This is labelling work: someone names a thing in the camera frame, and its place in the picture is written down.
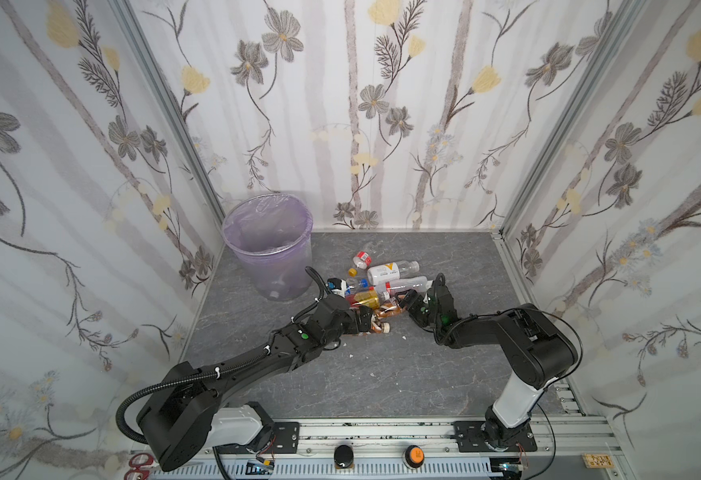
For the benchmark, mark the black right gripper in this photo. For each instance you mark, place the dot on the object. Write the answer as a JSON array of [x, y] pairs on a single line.
[[419, 307]]

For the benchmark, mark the orange knob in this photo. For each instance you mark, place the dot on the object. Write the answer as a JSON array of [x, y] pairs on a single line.
[[414, 457]]

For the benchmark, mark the purple lined waste bin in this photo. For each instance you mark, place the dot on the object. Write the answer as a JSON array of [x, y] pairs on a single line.
[[270, 235]]

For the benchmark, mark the brown coffee bottle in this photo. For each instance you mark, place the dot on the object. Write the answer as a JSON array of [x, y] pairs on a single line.
[[380, 327], [388, 310]]

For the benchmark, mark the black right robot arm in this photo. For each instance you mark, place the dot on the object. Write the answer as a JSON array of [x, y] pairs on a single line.
[[538, 352]]

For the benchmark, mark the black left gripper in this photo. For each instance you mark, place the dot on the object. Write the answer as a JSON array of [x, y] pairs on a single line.
[[362, 318]]

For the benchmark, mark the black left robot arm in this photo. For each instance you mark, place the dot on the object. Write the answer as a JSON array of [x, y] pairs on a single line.
[[187, 412]]

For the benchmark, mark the black knob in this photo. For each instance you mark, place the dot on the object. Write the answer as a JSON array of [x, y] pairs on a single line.
[[343, 457]]

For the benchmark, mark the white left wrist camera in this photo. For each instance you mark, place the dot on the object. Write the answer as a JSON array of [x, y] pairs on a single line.
[[341, 287]]

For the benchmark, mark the small wooden tag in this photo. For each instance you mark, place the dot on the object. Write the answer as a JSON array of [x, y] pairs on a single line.
[[598, 461]]

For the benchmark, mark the red handled scissors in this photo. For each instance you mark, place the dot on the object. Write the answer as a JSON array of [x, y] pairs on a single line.
[[140, 467]]

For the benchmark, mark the small bottle red white cap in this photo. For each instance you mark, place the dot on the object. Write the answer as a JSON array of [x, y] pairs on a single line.
[[362, 260]]

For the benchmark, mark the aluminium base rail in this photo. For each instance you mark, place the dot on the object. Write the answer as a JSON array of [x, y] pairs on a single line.
[[303, 449]]

